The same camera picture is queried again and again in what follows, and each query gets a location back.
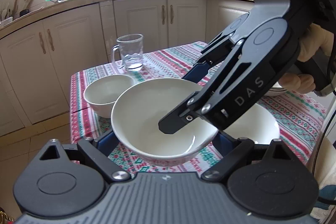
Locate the white plate with flower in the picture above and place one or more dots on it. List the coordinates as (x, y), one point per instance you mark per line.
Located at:
(275, 90)

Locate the white bowl plain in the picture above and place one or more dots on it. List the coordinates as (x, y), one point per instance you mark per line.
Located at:
(257, 124)

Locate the patterned tablecloth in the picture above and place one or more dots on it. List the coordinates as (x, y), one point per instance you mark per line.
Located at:
(299, 117)

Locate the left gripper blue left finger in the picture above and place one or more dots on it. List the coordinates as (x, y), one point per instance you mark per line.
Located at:
(95, 152)

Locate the right gloved hand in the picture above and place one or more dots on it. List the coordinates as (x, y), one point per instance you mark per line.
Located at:
(313, 39)

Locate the white bowl pink flowers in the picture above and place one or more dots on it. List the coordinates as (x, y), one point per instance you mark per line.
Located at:
(103, 93)

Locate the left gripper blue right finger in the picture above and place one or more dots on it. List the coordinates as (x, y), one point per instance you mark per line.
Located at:
(235, 154)

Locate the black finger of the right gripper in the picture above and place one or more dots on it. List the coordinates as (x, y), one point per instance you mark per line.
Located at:
(183, 114)

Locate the clear glass mug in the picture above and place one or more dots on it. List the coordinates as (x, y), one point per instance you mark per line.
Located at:
(130, 48)

